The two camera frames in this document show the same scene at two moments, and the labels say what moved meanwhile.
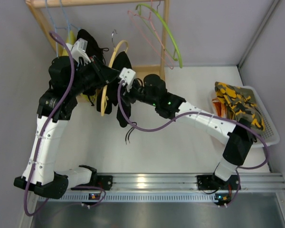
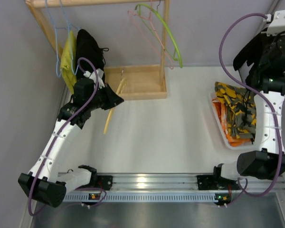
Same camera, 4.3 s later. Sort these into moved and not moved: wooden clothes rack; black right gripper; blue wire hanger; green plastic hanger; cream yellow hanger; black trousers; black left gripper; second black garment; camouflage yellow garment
Moved: black left gripper; black right gripper; cream yellow hanger; black trousers
Not moved: camouflage yellow garment; blue wire hanger; wooden clothes rack; green plastic hanger; second black garment
